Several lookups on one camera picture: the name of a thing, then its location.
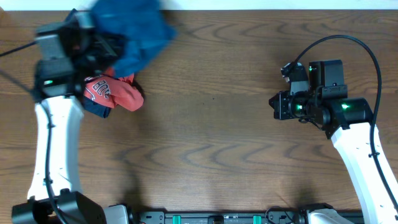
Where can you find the folded red printed shirt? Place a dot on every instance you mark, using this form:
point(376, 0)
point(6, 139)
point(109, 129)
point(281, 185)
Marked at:
point(109, 91)

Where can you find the blue polo shirt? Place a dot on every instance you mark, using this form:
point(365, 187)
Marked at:
point(143, 27)

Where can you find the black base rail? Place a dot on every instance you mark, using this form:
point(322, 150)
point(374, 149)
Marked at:
point(273, 216)

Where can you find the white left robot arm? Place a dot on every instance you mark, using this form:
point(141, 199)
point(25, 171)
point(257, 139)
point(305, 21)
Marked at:
point(55, 194)

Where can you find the folded navy shirt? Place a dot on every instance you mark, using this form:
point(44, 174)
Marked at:
point(96, 109)

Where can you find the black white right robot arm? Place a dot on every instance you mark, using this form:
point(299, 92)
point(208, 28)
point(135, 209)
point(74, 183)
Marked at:
point(370, 173)

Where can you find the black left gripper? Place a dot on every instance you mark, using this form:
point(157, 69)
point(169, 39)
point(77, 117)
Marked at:
point(97, 45)

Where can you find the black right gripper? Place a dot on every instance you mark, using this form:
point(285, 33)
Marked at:
point(282, 110)

